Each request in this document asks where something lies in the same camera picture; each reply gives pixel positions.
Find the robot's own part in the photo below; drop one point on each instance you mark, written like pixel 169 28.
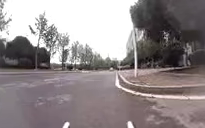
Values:
pixel 66 125
pixel 130 124

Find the reddish paved sidewalk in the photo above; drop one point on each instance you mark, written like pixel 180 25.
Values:
pixel 166 77

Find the row of trees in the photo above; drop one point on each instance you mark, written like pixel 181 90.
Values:
pixel 66 50

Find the dark round bush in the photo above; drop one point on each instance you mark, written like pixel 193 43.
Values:
pixel 20 51

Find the grey asphalt road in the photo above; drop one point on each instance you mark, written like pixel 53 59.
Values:
pixel 86 96

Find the large dark tree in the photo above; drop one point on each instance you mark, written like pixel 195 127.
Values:
pixel 170 26

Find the white kerb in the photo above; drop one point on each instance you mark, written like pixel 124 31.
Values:
pixel 140 90

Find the white pole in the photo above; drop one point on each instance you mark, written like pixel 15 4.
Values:
pixel 135 53

